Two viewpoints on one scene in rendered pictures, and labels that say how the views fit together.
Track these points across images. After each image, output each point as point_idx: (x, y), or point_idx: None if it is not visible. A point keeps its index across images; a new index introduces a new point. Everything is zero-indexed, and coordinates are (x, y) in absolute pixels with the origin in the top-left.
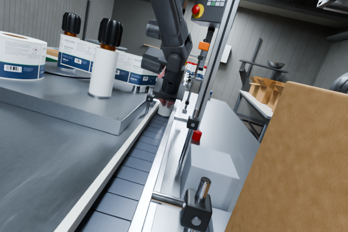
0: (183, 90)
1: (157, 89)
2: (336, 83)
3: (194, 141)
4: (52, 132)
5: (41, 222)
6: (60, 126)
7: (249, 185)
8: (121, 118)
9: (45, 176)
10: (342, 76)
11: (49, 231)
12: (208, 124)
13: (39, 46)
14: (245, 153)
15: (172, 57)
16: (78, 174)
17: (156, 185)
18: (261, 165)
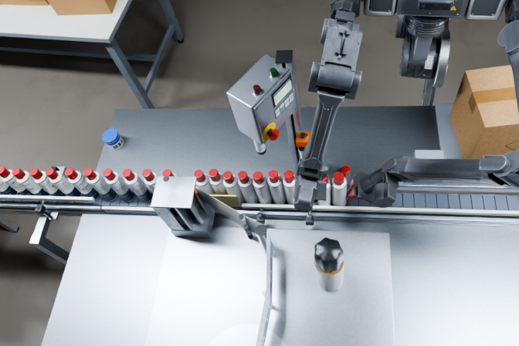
0: (364, 174)
1: (371, 198)
2: (405, 67)
3: (351, 174)
4: (415, 283)
5: (484, 239)
6: (402, 284)
7: (478, 150)
8: (381, 234)
9: (460, 256)
10: (405, 62)
11: (486, 234)
12: (286, 155)
13: None
14: (346, 130)
15: None
16: (449, 241)
17: (455, 193)
18: (483, 144)
